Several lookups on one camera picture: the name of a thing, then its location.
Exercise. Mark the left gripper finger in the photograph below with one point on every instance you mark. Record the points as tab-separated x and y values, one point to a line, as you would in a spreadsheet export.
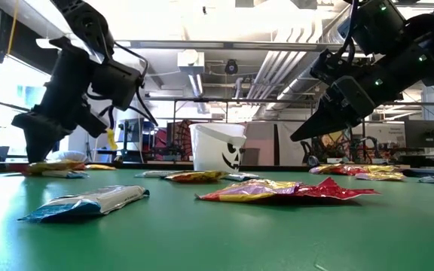
35	147
51	141

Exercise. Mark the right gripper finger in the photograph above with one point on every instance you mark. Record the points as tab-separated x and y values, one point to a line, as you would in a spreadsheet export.
320	113
330	124

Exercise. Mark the yellow Sour Patch candy packet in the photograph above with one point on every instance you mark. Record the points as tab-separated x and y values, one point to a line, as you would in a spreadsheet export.
381	176
251	190
57	166
379	168
100	166
198	176
316	169

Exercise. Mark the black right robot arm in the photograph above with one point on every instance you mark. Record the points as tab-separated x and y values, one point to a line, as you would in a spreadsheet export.
409	41

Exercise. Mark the yellow tape tag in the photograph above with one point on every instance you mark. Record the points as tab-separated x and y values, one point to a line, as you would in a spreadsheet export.
110	140

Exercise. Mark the silver air ducts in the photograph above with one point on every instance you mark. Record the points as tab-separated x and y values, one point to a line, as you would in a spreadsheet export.
273	67

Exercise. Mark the black widescreen monitor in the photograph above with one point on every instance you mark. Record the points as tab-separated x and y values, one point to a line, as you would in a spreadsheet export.
426	133

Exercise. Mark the black ceiling spotlight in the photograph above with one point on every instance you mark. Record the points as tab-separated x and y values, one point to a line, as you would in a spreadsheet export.
231	67

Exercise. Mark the white ceiling box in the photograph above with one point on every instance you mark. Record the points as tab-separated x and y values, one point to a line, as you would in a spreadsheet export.
190	60

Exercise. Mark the green table mat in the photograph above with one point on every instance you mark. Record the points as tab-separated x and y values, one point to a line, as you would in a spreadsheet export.
217	233

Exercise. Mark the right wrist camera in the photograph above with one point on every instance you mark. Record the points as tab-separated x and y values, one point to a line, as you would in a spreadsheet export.
332	66

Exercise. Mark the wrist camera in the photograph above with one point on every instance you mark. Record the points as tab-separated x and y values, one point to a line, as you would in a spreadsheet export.
332	66
117	83

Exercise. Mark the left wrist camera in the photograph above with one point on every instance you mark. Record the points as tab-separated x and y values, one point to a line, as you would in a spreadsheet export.
117	83

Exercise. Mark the black metal rack frame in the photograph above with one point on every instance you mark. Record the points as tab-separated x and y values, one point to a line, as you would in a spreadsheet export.
202	99

